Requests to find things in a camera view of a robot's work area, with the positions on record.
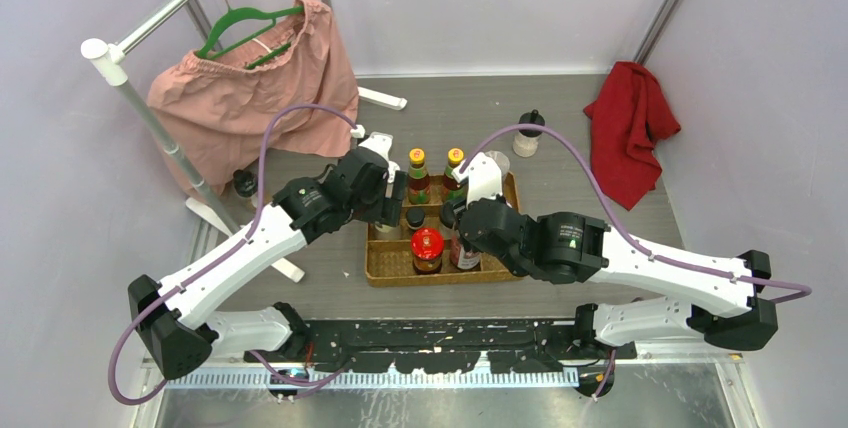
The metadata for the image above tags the pale yellow lid jar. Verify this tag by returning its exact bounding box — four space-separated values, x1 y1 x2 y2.
373 223 403 241

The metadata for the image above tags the yellow cap sauce bottle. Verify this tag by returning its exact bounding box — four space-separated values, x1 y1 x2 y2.
407 148 431 205
442 148 465 201

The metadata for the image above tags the clear vinegar bottle red label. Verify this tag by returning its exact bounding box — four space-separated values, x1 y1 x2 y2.
449 239 482 272

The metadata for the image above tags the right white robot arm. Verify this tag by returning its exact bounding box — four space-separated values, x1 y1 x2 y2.
453 153 778 357

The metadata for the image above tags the woven divided tray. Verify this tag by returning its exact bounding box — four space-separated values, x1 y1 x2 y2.
365 172 522 287

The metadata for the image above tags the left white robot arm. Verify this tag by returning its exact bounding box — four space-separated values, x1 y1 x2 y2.
128 132 405 380

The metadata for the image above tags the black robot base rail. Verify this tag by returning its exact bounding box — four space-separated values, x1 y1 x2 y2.
244 318 637 395

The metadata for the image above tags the small black cap bottle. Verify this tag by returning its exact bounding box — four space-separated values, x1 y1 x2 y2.
405 206 426 232

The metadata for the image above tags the pink skirt garment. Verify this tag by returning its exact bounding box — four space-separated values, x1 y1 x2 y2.
147 0 359 194

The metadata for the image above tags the red lid sauce jar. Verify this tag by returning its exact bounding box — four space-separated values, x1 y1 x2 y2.
410 227 445 275

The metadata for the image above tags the dark lid small jar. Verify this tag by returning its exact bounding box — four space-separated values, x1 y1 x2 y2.
232 169 259 208

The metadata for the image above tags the green clothes hanger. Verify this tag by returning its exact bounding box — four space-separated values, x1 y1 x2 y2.
194 0 306 71

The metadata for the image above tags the white garment rack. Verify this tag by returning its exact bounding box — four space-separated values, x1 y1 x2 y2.
80 0 409 284

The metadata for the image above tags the silver lid tall glass jar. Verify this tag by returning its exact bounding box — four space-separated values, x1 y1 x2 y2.
485 150 511 181

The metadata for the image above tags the red cloth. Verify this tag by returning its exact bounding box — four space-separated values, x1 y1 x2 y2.
584 61 681 210

